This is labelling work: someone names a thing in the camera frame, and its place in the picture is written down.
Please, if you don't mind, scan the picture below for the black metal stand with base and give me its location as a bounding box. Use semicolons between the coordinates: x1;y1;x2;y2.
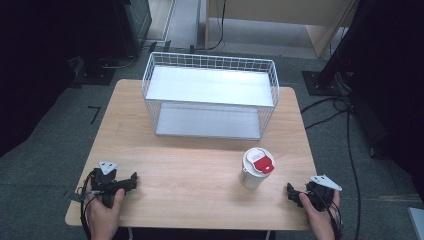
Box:
301;0;381;98

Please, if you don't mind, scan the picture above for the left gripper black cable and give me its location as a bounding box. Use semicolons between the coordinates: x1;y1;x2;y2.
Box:
75;170;101;240

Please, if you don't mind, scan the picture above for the light wooden furniture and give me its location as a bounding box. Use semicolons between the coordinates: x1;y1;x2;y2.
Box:
204;0;362;58

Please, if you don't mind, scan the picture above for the person's left hand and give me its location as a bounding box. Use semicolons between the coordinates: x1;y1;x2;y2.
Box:
83;187;126;236

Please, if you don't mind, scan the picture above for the white wire shelf rack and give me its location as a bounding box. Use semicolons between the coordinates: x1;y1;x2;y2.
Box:
141;51;281;141

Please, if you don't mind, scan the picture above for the person's right hand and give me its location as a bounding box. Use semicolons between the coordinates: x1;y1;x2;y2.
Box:
298;190;342;239

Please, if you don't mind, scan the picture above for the white cup with red lid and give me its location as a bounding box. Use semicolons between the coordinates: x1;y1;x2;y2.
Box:
239;147;276;191

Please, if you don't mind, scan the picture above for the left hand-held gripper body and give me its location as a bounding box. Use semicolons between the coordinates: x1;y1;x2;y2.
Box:
88;160;127;210

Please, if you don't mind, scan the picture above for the dark cabinet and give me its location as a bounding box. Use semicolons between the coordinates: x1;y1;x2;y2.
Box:
111;0;153;58

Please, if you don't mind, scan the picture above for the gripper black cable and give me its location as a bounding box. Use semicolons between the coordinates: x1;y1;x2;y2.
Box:
312;188;344;240
75;170;101;240

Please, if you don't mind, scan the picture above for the long black floor cable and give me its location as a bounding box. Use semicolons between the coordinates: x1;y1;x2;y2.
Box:
345;108;363;240

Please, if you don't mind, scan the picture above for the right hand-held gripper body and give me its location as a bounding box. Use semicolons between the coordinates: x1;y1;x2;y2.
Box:
301;174;343;213

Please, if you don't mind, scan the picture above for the black cable under furniture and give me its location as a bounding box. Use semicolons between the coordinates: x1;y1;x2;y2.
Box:
190;0;228;54

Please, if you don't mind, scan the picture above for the pale grey box corner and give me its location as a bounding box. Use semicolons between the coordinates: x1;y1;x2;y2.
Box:
407;206;424;240

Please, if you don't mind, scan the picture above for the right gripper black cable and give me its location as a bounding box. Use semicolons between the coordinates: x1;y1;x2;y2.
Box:
312;188;344;240

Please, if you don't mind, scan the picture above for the black flat stand base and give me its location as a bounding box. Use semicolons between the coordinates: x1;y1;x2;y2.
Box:
72;56;118;86

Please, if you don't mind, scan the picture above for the black curved floor cable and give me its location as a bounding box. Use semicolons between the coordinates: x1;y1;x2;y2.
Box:
99;54;138;70

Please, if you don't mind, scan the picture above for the looped black floor cable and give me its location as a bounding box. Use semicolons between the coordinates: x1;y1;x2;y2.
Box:
300;95;352;131

